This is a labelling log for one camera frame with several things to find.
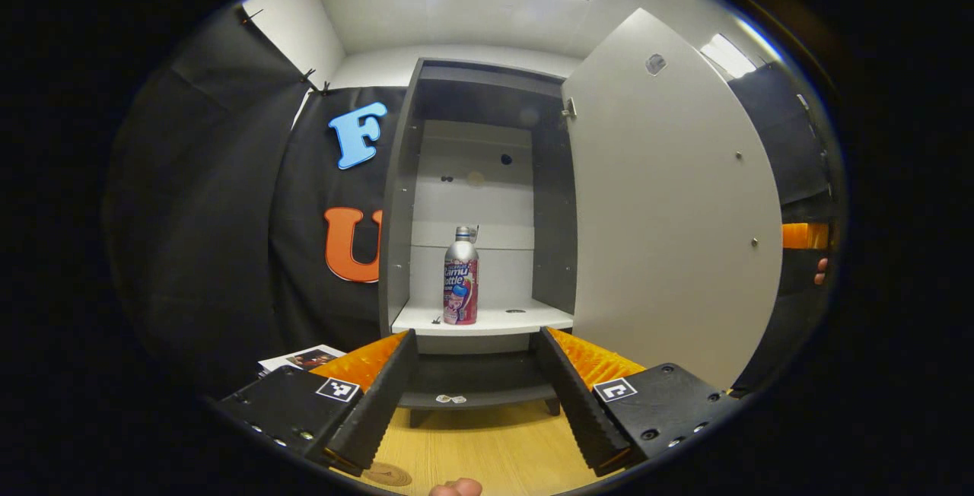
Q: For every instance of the metal door hinge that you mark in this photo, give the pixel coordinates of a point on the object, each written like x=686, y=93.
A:
x=569, y=108

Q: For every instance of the black backdrop cloth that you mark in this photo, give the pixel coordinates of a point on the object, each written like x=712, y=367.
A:
x=228, y=214

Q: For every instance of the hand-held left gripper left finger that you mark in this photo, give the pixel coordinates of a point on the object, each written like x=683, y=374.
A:
x=377, y=412

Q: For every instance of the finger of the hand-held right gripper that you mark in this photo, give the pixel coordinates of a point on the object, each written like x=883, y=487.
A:
x=805, y=236

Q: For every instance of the small ceiling light panel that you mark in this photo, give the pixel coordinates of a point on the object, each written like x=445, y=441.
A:
x=727, y=55

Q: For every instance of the grey cabinet door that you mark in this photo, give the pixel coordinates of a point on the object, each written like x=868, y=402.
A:
x=670, y=214

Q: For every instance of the dark grey cabinet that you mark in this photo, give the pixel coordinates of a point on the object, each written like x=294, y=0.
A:
x=552, y=214

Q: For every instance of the silver bottle red label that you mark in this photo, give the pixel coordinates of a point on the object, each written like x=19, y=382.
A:
x=460, y=283

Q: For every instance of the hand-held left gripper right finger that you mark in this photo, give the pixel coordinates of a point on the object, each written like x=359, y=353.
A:
x=578, y=412

